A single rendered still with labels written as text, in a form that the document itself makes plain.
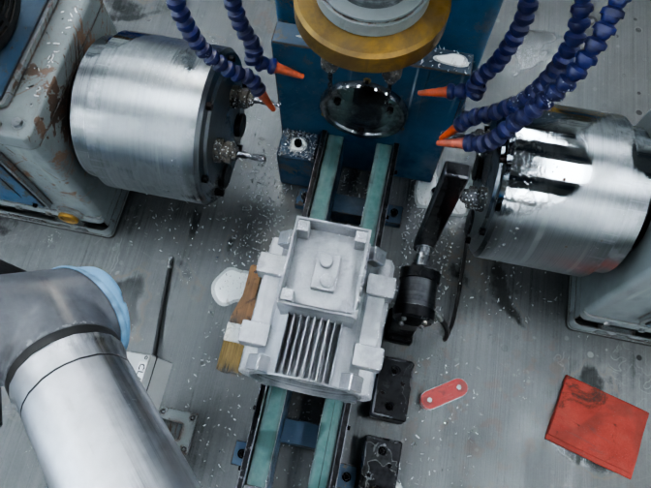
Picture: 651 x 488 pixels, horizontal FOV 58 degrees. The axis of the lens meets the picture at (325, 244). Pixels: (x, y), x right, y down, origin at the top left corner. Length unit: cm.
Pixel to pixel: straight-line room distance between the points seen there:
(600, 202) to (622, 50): 69
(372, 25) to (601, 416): 78
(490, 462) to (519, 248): 39
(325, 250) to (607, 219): 38
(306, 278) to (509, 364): 48
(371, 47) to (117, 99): 39
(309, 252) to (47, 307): 38
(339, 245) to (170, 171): 27
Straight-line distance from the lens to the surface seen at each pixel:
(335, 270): 76
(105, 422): 44
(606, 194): 86
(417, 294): 85
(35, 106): 93
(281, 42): 92
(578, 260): 91
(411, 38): 68
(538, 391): 112
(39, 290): 52
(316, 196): 103
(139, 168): 91
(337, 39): 68
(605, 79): 144
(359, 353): 79
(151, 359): 82
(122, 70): 91
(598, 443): 114
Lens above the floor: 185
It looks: 69 degrees down
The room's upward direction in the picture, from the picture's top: straight up
